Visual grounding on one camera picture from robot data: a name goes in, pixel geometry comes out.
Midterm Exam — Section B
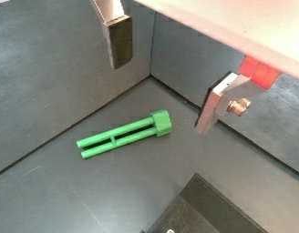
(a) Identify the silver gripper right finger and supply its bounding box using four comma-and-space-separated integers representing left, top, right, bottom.
194, 55, 281, 135

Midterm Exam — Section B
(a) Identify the black curved fixture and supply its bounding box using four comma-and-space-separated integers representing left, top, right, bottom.
145, 173, 268, 233

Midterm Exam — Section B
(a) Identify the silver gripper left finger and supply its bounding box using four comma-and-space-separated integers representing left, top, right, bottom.
89, 0, 132, 69

